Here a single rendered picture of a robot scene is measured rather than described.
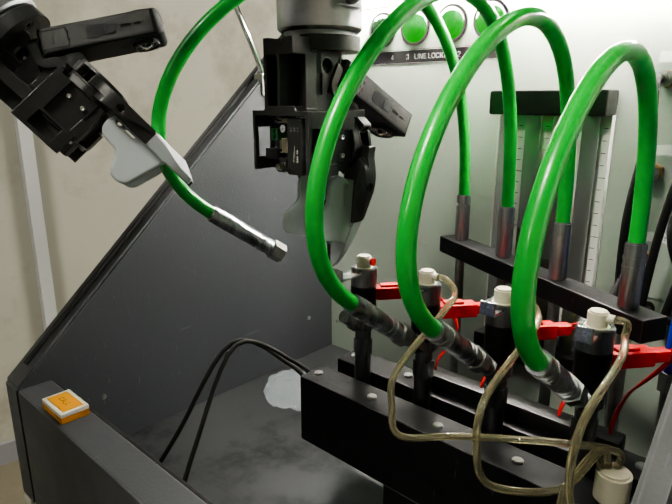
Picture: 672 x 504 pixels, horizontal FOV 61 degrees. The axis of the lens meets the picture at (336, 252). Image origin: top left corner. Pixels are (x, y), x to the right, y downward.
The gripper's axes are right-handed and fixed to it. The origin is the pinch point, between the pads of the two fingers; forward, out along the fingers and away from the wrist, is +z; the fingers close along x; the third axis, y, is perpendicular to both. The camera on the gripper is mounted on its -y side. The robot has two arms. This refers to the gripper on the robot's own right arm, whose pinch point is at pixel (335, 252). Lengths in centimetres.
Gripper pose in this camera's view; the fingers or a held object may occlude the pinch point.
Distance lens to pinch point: 56.8
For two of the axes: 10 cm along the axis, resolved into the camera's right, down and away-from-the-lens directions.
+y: -6.8, 1.9, -7.1
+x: 7.3, 1.8, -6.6
